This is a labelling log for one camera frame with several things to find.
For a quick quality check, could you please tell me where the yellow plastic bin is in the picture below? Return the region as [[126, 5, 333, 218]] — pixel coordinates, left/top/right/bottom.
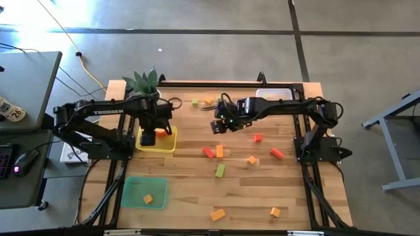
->
[[135, 125, 178, 154]]

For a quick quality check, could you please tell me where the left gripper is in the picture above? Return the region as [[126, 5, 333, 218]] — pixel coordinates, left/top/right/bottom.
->
[[139, 109, 174, 147]]

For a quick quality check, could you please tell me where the dark desk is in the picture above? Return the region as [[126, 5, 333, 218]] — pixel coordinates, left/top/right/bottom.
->
[[0, 129, 55, 210]]

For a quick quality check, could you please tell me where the black left camera cable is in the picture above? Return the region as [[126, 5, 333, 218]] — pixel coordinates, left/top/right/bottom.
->
[[160, 96, 183, 111]]

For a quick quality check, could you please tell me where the black floor cable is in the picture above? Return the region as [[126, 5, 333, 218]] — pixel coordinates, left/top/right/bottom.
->
[[0, 41, 106, 99]]

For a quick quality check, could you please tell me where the black computer mouse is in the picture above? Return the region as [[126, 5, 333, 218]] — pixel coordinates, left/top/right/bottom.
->
[[12, 149, 40, 178]]

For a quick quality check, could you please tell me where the black camera cable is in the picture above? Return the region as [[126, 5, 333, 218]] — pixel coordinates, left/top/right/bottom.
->
[[200, 92, 236, 112], [160, 96, 183, 111]]

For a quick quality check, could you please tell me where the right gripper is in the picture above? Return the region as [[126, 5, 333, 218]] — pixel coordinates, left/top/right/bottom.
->
[[211, 108, 254, 135]]

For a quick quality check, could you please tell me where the black right camera cable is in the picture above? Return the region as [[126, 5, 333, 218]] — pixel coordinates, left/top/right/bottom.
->
[[200, 92, 236, 112]]

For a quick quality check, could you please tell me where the silver metal bracket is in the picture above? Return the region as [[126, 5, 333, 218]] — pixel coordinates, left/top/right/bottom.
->
[[287, 230, 326, 236], [103, 229, 142, 236]]

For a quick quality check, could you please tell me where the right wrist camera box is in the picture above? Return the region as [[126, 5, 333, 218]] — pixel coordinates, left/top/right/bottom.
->
[[213, 101, 231, 121]]

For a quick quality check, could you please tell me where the grey desk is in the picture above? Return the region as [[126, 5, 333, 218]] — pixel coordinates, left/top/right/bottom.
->
[[0, 50, 63, 132]]

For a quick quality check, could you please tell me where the yellow power cable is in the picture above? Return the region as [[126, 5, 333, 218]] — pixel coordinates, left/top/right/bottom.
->
[[35, 0, 108, 92]]

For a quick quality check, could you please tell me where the black keyboard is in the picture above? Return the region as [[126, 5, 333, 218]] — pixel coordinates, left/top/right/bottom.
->
[[0, 143, 14, 180]]

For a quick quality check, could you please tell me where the clear plastic bin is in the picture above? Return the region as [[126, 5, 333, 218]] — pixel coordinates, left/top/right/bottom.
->
[[255, 87, 294, 102]]

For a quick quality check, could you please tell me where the white printed booklet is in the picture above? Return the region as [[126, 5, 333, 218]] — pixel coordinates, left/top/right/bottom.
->
[[59, 132, 92, 164]]

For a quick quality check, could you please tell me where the grey metal table frame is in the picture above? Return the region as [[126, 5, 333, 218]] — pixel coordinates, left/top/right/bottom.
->
[[361, 88, 420, 193]]

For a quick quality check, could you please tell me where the green plastic bin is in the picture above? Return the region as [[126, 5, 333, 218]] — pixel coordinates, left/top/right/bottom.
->
[[120, 176, 169, 210]]

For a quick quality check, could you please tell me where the potted green plant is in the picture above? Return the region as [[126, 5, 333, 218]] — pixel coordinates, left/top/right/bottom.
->
[[121, 67, 162, 99]]

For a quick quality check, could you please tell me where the black aluminium table frame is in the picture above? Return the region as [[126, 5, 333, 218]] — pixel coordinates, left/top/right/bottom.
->
[[72, 80, 354, 232]]

